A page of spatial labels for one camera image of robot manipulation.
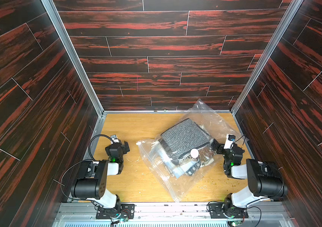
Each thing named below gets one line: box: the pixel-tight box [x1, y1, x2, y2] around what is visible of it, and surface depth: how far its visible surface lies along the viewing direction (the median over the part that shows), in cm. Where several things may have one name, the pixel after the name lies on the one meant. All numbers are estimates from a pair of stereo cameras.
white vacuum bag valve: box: [190, 148, 199, 158], surface depth 82 cm
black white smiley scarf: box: [185, 162, 202, 176], surface depth 84 cm
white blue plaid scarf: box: [151, 141, 201, 179], surface depth 84 cm
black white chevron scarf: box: [158, 118, 211, 166], surface depth 88 cm
